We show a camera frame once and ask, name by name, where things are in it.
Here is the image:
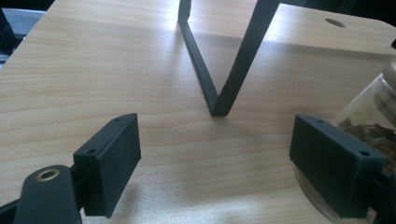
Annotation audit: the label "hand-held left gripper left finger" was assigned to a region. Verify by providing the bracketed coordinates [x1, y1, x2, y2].
[73, 112, 142, 218]

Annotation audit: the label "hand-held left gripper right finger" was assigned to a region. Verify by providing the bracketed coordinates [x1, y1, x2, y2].
[289, 113, 388, 219]

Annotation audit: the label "glass jar of dark leaves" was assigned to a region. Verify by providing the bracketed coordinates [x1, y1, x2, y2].
[293, 59, 396, 224]

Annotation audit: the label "black metal riser shelf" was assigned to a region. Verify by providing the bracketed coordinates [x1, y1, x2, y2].
[177, 0, 281, 119]

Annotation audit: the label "black metal stand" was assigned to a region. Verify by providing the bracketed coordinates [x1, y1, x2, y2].
[0, 8, 19, 63]

